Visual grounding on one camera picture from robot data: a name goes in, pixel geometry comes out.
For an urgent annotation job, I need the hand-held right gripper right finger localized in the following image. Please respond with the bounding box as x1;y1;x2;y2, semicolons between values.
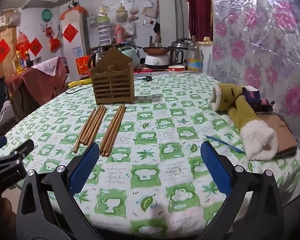
200;141;284;240

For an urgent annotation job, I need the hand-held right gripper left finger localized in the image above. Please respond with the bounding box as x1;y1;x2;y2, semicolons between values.
16;142;100;240

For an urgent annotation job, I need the pile of wooden chopsticks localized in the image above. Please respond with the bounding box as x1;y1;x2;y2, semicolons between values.
73;104;127;157

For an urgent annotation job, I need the wooden chopstick holder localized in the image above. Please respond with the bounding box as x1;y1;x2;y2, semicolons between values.
90;48;135;105

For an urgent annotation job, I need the blue plastic scraper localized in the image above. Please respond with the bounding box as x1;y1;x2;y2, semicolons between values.
205;134;246;154

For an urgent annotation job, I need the chair with dark jacket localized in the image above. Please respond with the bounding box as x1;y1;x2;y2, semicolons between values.
0;77;17;137

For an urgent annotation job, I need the table with red cloth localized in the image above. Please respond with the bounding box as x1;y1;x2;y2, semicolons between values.
5;56;67;117

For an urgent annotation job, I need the green checked tablecloth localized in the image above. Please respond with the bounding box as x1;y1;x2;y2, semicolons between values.
0;71;300;240

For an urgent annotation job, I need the purple striped glove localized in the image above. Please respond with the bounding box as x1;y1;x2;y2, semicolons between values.
242;86;275;113

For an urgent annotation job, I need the yellow cooking oil bottle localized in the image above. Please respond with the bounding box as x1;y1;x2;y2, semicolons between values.
12;50;26;75

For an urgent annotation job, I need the yellow electric frying pan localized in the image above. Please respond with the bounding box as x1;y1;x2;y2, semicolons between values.
67;77;93;88

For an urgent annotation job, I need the red diamond paper poster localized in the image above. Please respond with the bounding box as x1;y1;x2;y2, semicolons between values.
0;39;12;63
29;37;43;57
62;24;79;43

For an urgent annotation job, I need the orange red shopping bag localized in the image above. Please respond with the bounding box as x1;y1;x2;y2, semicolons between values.
75;56;93;77

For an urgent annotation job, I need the red hanging bag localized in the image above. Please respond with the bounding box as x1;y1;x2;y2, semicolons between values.
49;36;62;52

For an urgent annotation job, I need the red and white bowl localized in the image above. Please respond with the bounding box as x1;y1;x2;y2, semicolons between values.
168;65;186;73

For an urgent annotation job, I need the steel electric kettle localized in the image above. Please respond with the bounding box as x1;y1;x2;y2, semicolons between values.
89;51;106;67

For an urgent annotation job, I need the white refrigerator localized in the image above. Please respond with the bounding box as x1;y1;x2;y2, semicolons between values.
61;11;90;64

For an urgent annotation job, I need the clear plastic bottle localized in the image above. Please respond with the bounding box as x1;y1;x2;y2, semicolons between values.
187;35;203;72

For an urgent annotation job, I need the silver pressure cooker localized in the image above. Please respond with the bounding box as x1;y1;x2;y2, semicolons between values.
170;38;192;67

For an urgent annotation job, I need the white electric hot plate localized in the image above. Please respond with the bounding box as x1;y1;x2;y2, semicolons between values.
144;52;170;69

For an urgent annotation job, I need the mint green rice cooker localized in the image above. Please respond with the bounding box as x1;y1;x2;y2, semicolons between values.
119;46;141;67

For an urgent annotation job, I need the grey handbag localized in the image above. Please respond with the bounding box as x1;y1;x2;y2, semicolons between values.
7;8;22;27

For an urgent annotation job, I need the green plastic basin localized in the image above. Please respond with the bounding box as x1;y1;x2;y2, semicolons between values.
41;9;53;22

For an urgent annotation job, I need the plastic drawer tower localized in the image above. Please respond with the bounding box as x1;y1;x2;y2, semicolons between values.
98;15;112;46

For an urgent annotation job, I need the pink thermos flask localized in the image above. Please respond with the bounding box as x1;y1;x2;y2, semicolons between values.
114;24;127;45

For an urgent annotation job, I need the orange cloth cover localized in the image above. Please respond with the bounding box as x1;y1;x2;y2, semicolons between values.
59;6;89;20

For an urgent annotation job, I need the white tote bag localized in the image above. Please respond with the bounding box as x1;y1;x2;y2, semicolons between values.
126;21;137;35

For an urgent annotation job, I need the beige pot-shaped hanging pouch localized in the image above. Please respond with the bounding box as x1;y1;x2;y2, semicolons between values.
115;3;128;23

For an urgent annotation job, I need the dark red curtain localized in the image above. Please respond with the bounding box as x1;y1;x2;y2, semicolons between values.
187;0;213;41

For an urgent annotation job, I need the floral plastic wall sheet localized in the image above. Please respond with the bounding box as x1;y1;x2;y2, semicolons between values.
210;0;300;140

